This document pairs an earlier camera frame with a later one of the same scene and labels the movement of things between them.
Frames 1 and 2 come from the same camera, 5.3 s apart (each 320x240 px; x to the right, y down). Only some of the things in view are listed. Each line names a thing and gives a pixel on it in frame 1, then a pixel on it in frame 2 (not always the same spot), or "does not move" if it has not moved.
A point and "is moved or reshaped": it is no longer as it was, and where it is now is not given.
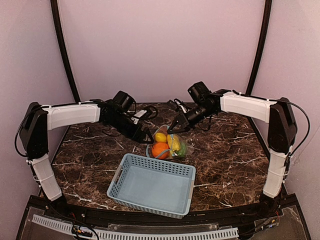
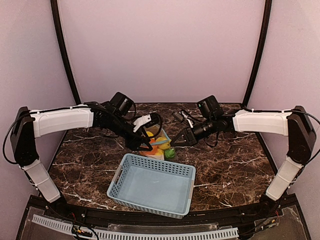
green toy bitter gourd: (182, 152) to (169, 153)
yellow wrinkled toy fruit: (174, 142) to (164, 146)
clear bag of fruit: (165, 145) is moved or reshaped
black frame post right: (266, 26) does not move
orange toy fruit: (160, 150) to (152, 152)
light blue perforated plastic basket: (155, 185) does not move
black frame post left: (64, 53) does not move
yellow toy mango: (161, 137) is moved or reshaped
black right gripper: (183, 120) to (189, 135)
